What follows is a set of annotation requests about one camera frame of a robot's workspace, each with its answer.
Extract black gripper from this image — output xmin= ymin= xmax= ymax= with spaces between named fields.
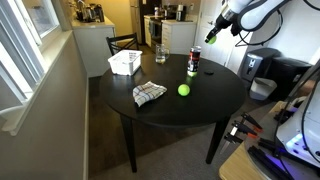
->
xmin=204 ymin=13 xmax=233 ymax=44

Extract green tennis ball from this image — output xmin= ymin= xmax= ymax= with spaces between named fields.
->
xmin=206 ymin=35 xmax=218 ymax=46
xmin=177 ymin=83 xmax=191 ymax=97

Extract white door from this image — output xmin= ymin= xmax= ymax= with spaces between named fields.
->
xmin=194 ymin=0 xmax=249 ymax=67

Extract dark can with red band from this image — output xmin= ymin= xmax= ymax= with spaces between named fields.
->
xmin=186 ymin=45 xmax=203 ymax=77

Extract white drawer cabinet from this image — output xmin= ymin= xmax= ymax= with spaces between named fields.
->
xmin=161 ymin=19 xmax=198 ymax=56

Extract black coffee maker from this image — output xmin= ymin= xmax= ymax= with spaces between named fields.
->
xmin=175 ymin=4 xmax=188 ymax=22

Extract clear glass mug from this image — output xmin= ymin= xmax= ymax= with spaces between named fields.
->
xmin=155 ymin=43 xmax=171 ymax=65

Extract black kitchen trash can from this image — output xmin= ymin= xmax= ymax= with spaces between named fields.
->
xmin=240 ymin=47 xmax=282 ymax=83

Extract black kitchen stove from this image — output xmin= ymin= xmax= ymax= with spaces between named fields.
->
xmin=148 ymin=16 xmax=165 ymax=48

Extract small white waste bin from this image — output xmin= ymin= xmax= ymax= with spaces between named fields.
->
xmin=249 ymin=77 xmax=278 ymax=102

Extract black round dining table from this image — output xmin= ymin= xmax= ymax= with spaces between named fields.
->
xmin=98 ymin=53 xmax=248 ymax=173

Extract plaid checkered dish cloth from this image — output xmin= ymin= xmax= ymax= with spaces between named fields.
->
xmin=132 ymin=80 xmax=168 ymax=108

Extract black storage box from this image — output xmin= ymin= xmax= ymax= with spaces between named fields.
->
xmin=266 ymin=56 xmax=313 ymax=102

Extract black wooden chair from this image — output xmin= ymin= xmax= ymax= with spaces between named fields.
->
xmin=105 ymin=32 xmax=140 ymax=56

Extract white plastic basket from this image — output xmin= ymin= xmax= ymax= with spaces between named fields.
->
xmin=107 ymin=49 xmax=143 ymax=76

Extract black orange bar clamp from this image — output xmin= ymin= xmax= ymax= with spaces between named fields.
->
xmin=231 ymin=120 xmax=260 ymax=140
xmin=241 ymin=112 xmax=264 ymax=133

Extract black silver bar clamp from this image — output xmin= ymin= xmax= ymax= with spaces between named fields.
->
xmin=219 ymin=132 xmax=245 ymax=155

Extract grey round mounting plate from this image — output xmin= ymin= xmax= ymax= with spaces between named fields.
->
xmin=244 ymin=112 xmax=320 ymax=180

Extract white kitchen counter cabinet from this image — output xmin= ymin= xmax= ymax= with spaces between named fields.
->
xmin=70 ymin=15 xmax=117 ymax=78

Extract dark countertop appliances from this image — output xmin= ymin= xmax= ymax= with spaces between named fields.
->
xmin=68 ymin=0 xmax=106 ymax=23

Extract light wooden robot table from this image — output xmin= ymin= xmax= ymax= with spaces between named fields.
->
xmin=218 ymin=100 xmax=320 ymax=180

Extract black metal bars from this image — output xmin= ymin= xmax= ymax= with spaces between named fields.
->
xmin=247 ymin=137 xmax=296 ymax=180

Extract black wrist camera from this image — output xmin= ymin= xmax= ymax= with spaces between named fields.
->
xmin=229 ymin=19 xmax=243 ymax=37

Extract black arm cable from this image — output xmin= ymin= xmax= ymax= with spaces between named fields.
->
xmin=234 ymin=0 xmax=320 ymax=48

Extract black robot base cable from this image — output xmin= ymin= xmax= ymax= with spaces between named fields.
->
xmin=273 ymin=68 xmax=320 ymax=161

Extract white window frame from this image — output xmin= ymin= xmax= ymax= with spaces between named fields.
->
xmin=0 ymin=0 xmax=74 ymax=137

